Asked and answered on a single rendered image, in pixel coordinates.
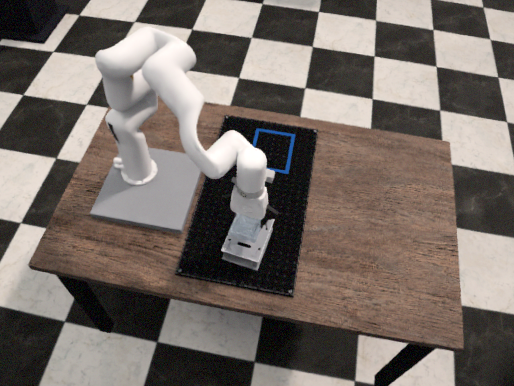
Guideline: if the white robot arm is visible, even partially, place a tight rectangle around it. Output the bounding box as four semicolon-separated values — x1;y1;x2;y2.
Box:
95;27;275;199

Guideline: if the blue tape outline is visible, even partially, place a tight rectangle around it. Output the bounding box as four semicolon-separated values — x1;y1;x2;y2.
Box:
252;128;295;174

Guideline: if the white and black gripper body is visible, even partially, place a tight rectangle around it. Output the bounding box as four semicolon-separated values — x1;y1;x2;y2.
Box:
230;184;268;219

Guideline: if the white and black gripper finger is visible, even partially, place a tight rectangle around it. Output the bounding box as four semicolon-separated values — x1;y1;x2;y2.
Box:
260;204;278;229
221;194;237;220

